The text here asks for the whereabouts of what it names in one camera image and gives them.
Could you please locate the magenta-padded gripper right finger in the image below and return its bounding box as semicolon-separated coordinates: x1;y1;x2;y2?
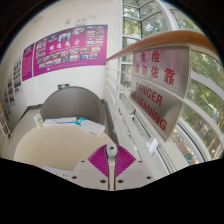
111;143;155;192

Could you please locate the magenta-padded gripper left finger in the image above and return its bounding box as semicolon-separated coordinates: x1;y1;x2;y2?
70;143;113;192

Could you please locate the white rectangular box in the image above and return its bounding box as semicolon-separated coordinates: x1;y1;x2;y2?
80;119;106;137

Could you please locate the teal packet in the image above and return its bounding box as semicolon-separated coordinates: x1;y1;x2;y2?
74;117;88;127

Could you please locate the flat white and blue box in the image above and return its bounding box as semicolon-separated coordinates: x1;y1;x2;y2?
43;116;78;127

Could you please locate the steel sign with red letters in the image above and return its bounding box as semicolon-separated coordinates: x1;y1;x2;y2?
129;74;184;142

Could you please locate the grey curved-back chair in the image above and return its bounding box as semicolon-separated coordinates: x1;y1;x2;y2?
39;86;107;134

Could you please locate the small white and green box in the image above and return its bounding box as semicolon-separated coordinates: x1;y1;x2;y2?
33;113;45;129

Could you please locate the steel sign with red characters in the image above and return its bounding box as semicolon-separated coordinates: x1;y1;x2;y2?
132;45;190;98

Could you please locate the white railing with wooden handrail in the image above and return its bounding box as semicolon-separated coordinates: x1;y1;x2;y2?
104;29;224;181

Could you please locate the row of wall photo boards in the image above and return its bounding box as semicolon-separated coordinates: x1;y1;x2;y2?
2;57;24;108

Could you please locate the narrow magenta wall poster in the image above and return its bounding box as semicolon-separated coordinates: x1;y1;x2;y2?
21;42;36;82

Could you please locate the large magenta wall poster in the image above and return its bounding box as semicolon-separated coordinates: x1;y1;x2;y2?
32;24;109;78

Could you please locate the white window frame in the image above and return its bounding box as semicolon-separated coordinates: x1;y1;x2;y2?
121;0;224;161

